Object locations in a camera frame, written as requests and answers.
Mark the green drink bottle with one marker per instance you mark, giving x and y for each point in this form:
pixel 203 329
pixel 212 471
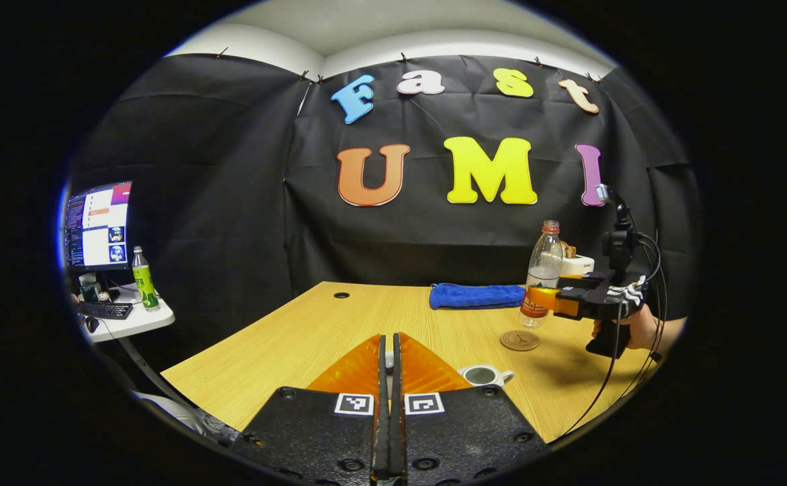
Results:
pixel 144 283

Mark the white rounded object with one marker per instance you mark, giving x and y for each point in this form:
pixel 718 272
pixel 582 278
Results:
pixel 177 415

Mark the round brown coaster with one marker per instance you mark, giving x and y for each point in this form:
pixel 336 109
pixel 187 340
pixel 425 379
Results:
pixel 520 340

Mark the toast slice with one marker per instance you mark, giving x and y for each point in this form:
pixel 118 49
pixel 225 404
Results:
pixel 567 250

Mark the white side table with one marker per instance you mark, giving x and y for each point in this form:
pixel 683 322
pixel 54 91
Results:
pixel 140 320

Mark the blue towel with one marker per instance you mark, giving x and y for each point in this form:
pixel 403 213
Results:
pixel 474 295

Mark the clear plastic water bottle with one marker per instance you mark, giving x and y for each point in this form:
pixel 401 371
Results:
pixel 545 270

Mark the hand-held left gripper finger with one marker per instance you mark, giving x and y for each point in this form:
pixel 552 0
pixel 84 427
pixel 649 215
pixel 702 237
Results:
pixel 397 432
pixel 381 432

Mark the white teacup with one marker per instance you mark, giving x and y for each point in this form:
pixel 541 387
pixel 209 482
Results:
pixel 480 375

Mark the black keyboard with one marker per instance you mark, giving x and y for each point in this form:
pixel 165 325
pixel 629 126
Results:
pixel 104 310

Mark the computer monitor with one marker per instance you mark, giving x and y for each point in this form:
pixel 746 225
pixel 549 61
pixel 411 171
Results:
pixel 100 226

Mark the white teacup lid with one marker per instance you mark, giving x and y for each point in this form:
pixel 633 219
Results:
pixel 389 361

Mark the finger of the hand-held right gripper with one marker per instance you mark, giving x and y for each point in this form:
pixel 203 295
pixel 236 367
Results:
pixel 589 278
pixel 586 304

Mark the black computer mouse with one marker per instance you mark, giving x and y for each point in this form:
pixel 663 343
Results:
pixel 92 325

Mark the black backdrop cloth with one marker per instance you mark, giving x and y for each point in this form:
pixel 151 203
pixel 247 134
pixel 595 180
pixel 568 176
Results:
pixel 231 202

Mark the white toaster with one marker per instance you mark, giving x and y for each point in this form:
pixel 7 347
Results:
pixel 579 265

